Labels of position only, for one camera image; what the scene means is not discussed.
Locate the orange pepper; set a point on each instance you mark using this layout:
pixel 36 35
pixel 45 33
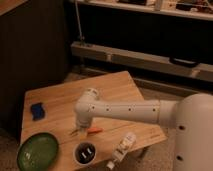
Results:
pixel 91 130

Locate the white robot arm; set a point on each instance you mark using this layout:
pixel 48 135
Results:
pixel 192 117

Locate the white plastic bottle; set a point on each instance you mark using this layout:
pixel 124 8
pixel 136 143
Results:
pixel 122 149

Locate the white cup with dark inside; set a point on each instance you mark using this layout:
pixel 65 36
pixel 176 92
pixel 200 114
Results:
pixel 84 153

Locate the blue sponge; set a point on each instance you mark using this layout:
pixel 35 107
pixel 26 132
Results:
pixel 37 111

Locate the metal pole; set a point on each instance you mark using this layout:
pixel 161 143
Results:
pixel 81 37

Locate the long grey case with handle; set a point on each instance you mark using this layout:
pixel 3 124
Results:
pixel 140 60

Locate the white wall shelf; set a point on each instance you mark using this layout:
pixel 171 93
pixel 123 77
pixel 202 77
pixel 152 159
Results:
pixel 141 8

